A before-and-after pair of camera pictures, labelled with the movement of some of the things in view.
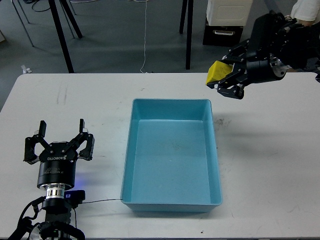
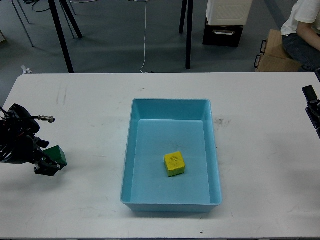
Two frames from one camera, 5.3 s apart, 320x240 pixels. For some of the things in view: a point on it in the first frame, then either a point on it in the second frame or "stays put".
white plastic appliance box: (228, 12) stays put
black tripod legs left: (60, 32) stays put
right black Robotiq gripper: (257, 71) -> (313, 110)
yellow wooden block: (218, 71) -> (175, 164)
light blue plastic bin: (171, 161) stays put
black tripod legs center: (190, 8) stays put
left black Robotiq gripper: (58, 167) -> (21, 150)
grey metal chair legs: (21, 20) stays put
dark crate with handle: (222, 35) stays put
